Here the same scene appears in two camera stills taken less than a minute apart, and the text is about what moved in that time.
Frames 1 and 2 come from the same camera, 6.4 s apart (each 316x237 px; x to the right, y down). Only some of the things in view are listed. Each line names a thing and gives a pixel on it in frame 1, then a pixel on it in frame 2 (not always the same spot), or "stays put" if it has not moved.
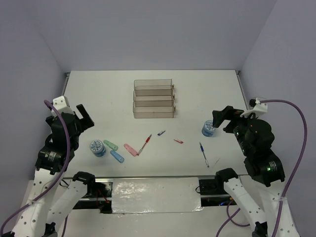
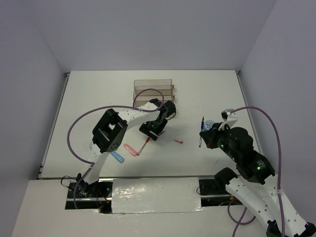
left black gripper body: x=79 y=130 to x=155 y=126
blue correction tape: x=117 y=156 stays put
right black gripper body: x=241 y=123 to x=217 y=138
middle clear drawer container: x=153 y=95 stays put
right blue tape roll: x=208 y=129 stays put
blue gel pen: x=202 y=149 to x=202 y=128
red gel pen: x=144 y=145 stays put
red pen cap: x=181 y=142 stays put
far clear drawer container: x=153 y=84 stays put
